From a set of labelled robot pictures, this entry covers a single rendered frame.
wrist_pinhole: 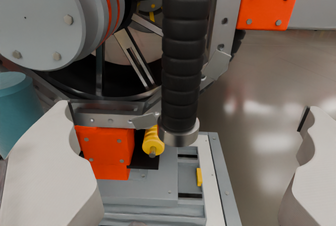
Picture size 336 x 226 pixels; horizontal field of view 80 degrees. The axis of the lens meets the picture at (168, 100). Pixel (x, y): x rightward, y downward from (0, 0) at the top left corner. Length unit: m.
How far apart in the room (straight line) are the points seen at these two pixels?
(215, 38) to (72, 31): 0.24
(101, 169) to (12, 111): 0.29
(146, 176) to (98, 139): 0.36
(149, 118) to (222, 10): 0.26
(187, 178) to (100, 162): 0.47
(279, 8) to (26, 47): 0.38
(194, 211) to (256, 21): 0.69
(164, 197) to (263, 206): 0.52
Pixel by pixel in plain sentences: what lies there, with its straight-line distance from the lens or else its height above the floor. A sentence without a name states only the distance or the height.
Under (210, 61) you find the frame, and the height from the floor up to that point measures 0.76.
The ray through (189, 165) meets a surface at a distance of 0.99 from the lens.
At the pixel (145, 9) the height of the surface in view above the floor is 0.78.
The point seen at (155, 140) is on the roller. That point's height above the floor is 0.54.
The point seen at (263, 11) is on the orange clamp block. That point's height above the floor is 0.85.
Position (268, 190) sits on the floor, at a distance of 1.21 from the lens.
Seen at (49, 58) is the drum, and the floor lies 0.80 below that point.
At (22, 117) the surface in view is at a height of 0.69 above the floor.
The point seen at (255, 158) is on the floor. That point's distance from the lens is 1.33.
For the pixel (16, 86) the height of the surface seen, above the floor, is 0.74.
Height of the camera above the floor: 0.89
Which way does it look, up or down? 31 degrees down
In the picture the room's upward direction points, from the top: 2 degrees clockwise
